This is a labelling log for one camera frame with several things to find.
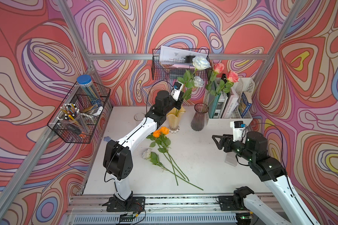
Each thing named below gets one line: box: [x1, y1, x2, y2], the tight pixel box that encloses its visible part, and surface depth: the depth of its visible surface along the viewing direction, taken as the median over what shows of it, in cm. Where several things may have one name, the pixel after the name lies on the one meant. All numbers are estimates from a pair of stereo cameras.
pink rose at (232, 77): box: [210, 70, 239, 98], surface depth 82 cm
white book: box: [222, 87, 239, 119], surface depth 93 cm
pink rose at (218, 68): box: [204, 62, 225, 108], surface depth 85 cm
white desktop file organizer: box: [207, 77, 255, 127], surface depth 100 cm
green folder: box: [208, 92, 222, 119], surface depth 91 cm
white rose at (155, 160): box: [142, 148, 204, 191], surface depth 89 cm
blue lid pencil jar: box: [76, 74, 101, 106], surface depth 75 cm
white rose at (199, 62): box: [177, 55, 212, 101], surface depth 64 cm
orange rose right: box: [150, 126, 199, 189], surface depth 92 cm
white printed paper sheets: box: [159, 45, 208, 66], surface depth 88 cm
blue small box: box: [238, 91, 253, 119], surface depth 104 cm
